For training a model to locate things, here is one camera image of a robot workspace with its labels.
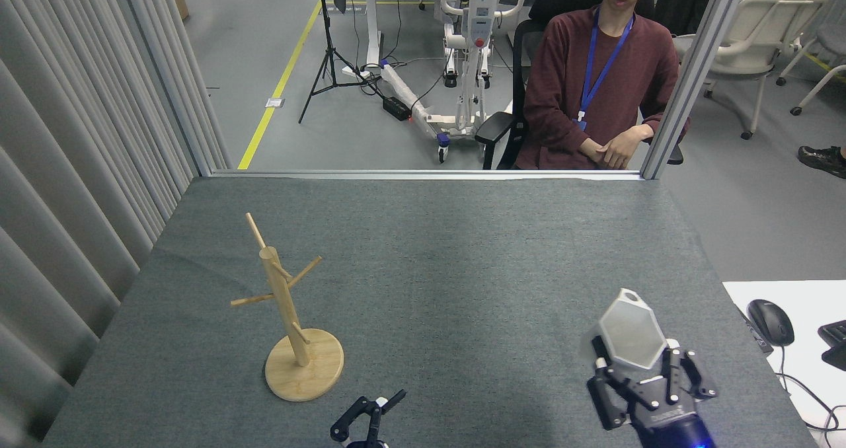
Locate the grey felt table mat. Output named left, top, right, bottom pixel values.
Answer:
left=41, top=176, right=820, bottom=448

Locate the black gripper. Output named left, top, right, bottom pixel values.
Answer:
left=587, top=337, right=719, bottom=448
left=330, top=389, right=407, bottom=448

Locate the silver table edge rail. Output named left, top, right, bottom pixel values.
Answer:
left=210, top=169, right=643, bottom=182

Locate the white desk with dark cover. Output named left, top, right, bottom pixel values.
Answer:
left=334, top=0, right=443, bottom=82

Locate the black mouse cable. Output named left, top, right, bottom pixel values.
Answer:
left=777, top=346, right=846, bottom=432

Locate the silver post by person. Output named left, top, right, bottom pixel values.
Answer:
left=640, top=0, right=754, bottom=180

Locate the black tripod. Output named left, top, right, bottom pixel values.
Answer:
left=299, top=0, right=387, bottom=125

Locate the black computer mouse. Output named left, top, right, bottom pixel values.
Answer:
left=748, top=299, right=795, bottom=347

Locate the person's left hand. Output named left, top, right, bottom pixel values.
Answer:
left=603, top=126, right=655, bottom=170

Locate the person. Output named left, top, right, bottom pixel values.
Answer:
left=514, top=0, right=691, bottom=170

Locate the white armchair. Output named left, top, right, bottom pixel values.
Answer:
left=673, top=0, right=828, bottom=140

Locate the grey pleated curtain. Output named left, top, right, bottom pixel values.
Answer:
left=0, top=0, right=199, bottom=448

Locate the person's right hand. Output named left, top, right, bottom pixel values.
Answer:
left=580, top=137, right=612, bottom=170

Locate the black keyboard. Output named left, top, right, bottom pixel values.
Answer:
left=818, top=320, right=846, bottom=372

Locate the blue lanyard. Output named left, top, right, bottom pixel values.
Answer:
left=574, top=9, right=635, bottom=131

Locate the silver post by curtain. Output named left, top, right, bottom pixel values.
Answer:
left=114, top=0, right=213, bottom=176

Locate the wooden cup rack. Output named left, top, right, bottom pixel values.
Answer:
left=230, top=212, right=345, bottom=402

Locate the white hexagonal cup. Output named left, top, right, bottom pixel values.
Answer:
left=590, top=288, right=668, bottom=371

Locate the black shoe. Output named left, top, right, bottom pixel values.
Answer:
left=798, top=145, right=846, bottom=180

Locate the white side table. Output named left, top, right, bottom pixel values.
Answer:
left=722, top=280, right=846, bottom=448

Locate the grey seat chair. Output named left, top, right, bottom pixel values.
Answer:
left=777, top=0, right=846, bottom=116

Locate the small black box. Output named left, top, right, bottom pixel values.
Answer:
left=737, top=305, right=774, bottom=356

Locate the black office chair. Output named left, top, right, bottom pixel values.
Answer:
left=475, top=0, right=685, bottom=170

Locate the white stand on wheels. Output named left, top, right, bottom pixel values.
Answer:
left=380, top=0, right=529, bottom=165

